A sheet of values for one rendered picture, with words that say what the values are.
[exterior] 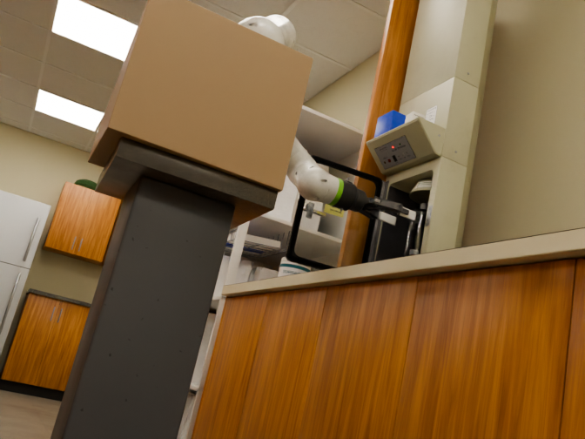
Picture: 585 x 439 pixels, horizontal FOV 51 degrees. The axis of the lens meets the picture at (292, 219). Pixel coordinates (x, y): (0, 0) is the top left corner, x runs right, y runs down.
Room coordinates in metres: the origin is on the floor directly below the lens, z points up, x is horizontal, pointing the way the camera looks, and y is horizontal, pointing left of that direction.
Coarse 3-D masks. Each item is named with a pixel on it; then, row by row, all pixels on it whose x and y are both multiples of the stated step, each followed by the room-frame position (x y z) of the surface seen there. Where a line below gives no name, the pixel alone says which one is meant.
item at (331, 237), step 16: (336, 176) 2.12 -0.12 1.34; (352, 176) 2.13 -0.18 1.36; (368, 192) 2.15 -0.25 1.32; (304, 208) 2.09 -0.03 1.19; (320, 208) 2.11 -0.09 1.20; (336, 208) 2.12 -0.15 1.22; (304, 224) 2.09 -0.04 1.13; (320, 224) 2.11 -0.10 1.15; (336, 224) 2.13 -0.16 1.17; (352, 224) 2.14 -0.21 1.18; (368, 224) 2.16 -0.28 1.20; (304, 240) 2.10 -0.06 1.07; (320, 240) 2.11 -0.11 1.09; (336, 240) 2.13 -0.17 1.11; (352, 240) 2.15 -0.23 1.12; (304, 256) 2.10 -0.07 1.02; (320, 256) 2.12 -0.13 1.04; (336, 256) 2.13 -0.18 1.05; (352, 256) 2.15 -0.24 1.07
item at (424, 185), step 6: (420, 180) 2.03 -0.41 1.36; (426, 180) 2.01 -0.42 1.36; (414, 186) 2.05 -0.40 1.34; (420, 186) 2.01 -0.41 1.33; (426, 186) 1.99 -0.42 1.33; (414, 192) 2.10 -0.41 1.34; (420, 192) 2.12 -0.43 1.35; (426, 192) 2.12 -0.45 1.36; (414, 198) 2.11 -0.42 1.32; (420, 198) 2.13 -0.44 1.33; (426, 198) 2.13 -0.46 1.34
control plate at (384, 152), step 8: (392, 144) 2.02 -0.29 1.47; (408, 144) 1.95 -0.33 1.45; (376, 152) 2.12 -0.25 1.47; (384, 152) 2.08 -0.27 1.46; (392, 152) 2.05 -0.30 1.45; (400, 152) 2.01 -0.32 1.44; (408, 152) 1.98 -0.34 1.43; (384, 160) 2.11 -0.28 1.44; (392, 160) 2.08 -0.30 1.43; (400, 160) 2.04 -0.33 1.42; (384, 168) 2.14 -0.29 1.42
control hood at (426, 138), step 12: (420, 120) 1.85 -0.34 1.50; (396, 132) 1.97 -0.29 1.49; (408, 132) 1.92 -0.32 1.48; (420, 132) 1.88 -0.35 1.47; (432, 132) 1.87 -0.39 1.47; (444, 132) 1.89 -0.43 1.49; (372, 144) 2.11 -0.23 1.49; (384, 144) 2.06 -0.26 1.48; (420, 144) 1.91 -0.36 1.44; (432, 144) 1.87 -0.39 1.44; (420, 156) 1.95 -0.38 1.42; (432, 156) 1.91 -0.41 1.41; (396, 168) 2.09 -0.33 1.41
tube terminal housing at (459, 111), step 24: (432, 96) 1.99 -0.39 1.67; (456, 96) 1.90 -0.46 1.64; (456, 120) 1.91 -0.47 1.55; (456, 144) 1.91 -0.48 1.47; (408, 168) 2.06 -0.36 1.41; (432, 168) 1.93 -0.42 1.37; (456, 168) 1.92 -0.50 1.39; (408, 192) 2.19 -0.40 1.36; (432, 192) 1.91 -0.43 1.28; (456, 192) 1.92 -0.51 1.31; (432, 216) 1.89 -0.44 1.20; (456, 216) 1.93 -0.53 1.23; (432, 240) 1.90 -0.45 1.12; (456, 240) 1.95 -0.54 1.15
